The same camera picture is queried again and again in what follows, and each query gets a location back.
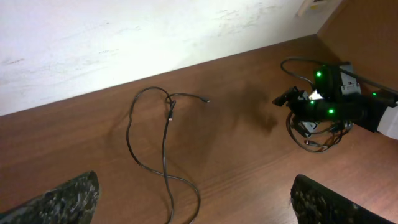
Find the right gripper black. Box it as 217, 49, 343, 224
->
272, 86, 348, 137

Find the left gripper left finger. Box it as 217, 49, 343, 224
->
1, 171, 101, 224

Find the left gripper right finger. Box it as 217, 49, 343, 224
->
290, 174, 391, 224

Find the black usb cable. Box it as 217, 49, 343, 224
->
285, 110, 354, 154
161, 92, 211, 224
125, 86, 201, 224

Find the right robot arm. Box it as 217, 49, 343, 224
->
272, 62, 397, 139

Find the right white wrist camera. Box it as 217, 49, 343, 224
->
308, 90, 323, 100

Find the right camera cable black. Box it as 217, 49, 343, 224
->
280, 57, 397, 95

